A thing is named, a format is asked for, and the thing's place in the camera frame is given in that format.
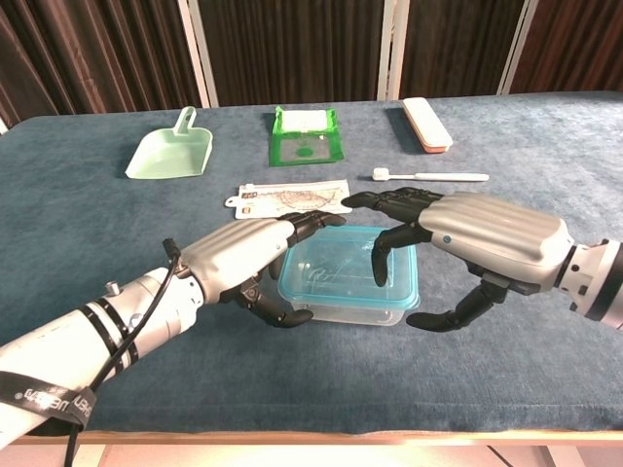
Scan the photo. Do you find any black printed strap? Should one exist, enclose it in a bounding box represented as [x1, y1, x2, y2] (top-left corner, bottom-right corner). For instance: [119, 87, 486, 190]
[0, 371, 99, 432]

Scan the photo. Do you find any clear plastic food container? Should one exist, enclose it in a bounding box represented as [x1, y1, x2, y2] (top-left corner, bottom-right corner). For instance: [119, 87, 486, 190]
[286, 291, 408, 327]

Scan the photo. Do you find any blue plastic container lid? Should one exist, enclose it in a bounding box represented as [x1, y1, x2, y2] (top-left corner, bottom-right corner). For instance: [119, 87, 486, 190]
[276, 225, 421, 312]

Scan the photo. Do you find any white toothbrush case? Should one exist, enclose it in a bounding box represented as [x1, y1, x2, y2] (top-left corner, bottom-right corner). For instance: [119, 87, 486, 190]
[401, 96, 454, 153]

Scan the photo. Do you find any white toothbrush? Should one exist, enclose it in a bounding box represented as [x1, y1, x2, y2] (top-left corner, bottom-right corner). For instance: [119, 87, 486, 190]
[373, 167, 491, 183]

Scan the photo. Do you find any light green plastic dustpan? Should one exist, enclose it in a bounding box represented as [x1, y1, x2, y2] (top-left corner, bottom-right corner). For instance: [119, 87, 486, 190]
[125, 106, 215, 180]

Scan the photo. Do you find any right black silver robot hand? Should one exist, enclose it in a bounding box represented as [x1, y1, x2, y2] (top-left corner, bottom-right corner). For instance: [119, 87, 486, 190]
[340, 188, 578, 334]

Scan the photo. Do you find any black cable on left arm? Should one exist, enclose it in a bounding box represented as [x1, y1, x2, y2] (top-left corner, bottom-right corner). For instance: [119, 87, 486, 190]
[66, 236, 184, 467]

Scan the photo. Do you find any white partition frame post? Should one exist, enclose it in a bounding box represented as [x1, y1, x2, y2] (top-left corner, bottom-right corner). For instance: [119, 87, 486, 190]
[177, 0, 220, 108]
[495, 0, 532, 96]
[377, 0, 411, 102]

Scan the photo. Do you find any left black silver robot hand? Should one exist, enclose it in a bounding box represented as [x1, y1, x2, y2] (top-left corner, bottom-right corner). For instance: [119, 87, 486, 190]
[177, 211, 348, 329]

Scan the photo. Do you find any green plastic packet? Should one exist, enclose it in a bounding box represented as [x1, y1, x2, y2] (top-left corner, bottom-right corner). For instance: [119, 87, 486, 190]
[268, 105, 346, 169]

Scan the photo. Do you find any clear zip bag with print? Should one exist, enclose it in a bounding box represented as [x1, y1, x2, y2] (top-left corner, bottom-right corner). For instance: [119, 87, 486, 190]
[224, 178, 352, 220]

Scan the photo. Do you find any blue table cloth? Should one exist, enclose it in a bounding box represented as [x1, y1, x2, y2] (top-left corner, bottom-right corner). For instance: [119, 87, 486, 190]
[0, 90, 623, 435]

